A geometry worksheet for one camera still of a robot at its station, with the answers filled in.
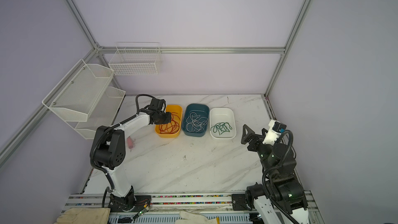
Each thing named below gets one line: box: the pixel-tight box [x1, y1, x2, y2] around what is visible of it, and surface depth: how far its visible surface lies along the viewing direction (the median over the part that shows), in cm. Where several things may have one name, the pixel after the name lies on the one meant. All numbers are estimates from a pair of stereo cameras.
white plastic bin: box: [209, 107, 237, 140], surface depth 103 cm
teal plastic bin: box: [181, 103, 210, 137], surface depth 106 cm
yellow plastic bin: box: [154, 104, 183, 138], surface depth 101 cm
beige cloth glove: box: [53, 207, 111, 224], surface depth 71 cm
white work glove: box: [174, 211, 218, 224], surface depth 71 cm
